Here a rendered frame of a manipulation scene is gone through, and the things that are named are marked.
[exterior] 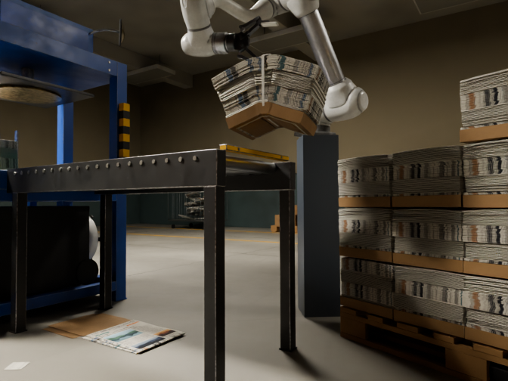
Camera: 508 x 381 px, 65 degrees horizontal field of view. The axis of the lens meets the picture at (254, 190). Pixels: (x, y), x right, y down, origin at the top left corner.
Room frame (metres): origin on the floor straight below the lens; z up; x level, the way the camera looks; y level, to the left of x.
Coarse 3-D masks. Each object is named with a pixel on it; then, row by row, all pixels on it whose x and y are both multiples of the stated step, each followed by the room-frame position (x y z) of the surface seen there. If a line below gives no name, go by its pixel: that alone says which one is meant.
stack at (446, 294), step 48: (480, 144) 1.36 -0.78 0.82; (384, 192) 1.68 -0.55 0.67; (432, 192) 1.50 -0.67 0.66; (480, 192) 1.37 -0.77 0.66; (384, 240) 1.68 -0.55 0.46; (432, 240) 1.51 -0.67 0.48; (480, 240) 1.36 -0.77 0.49; (384, 288) 1.69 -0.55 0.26; (432, 288) 1.51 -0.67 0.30; (480, 288) 1.37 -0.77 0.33; (384, 336) 1.84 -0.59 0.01; (432, 336) 1.52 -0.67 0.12
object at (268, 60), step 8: (272, 56) 1.49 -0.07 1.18; (256, 64) 1.51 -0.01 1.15; (264, 64) 1.50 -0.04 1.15; (272, 64) 1.49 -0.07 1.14; (256, 72) 1.51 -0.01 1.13; (264, 72) 1.50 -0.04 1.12; (272, 72) 1.49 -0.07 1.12; (256, 80) 1.51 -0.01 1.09; (256, 88) 1.51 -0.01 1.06; (272, 120) 1.59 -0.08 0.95
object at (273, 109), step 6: (270, 102) 1.49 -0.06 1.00; (270, 108) 1.49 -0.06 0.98; (276, 108) 1.48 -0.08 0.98; (282, 108) 1.48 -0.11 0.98; (288, 108) 1.47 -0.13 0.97; (276, 114) 1.48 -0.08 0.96; (282, 114) 1.48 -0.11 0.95; (288, 114) 1.47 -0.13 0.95; (294, 114) 1.46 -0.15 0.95; (300, 114) 1.45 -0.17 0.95; (294, 120) 1.46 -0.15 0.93; (300, 120) 1.45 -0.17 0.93; (306, 120) 1.52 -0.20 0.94; (306, 126) 1.55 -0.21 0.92; (312, 126) 1.64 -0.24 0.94; (312, 132) 1.68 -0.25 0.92
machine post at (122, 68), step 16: (112, 80) 2.60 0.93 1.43; (112, 96) 2.60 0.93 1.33; (112, 112) 2.60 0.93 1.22; (112, 128) 2.60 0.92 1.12; (112, 144) 2.60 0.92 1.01; (112, 208) 2.59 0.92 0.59; (112, 224) 2.59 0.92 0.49; (112, 240) 2.59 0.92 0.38; (112, 256) 2.59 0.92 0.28; (112, 272) 2.59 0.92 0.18
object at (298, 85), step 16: (288, 64) 1.47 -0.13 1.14; (304, 64) 1.45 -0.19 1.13; (272, 80) 1.49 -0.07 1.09; (288, 80) 1.47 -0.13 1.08; (304, 80) 1.45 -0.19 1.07; (320, 80) 1.52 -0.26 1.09; (272, 96) 1.50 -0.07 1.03; (288, 96) 1.47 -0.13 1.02; (304, 96) 1.46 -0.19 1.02; (320, 96) 1.58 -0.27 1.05; (304, 112) 1.47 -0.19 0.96; (320, 112) 1.67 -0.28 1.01; (288, 128) 1.67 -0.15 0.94; (304, 128) 1.54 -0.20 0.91
